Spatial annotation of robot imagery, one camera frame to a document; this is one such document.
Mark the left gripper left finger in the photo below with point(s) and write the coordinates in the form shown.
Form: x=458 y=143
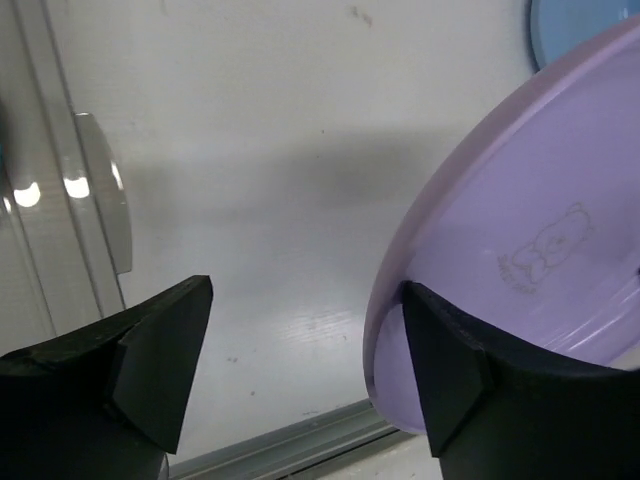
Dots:
x=108 y=400

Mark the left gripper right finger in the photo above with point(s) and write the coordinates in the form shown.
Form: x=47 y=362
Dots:
x=498 y=407

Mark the purple plate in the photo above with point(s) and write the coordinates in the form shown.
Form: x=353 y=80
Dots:
x=531 y=223

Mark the clear plastic bin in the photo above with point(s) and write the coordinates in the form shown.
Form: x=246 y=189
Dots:
x=65 y=226

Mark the blue plastic plate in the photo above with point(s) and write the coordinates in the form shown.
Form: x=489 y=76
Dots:
x=558 y=26

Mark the aluminium front rail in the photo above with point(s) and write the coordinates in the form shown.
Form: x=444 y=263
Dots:
x=353 y=429

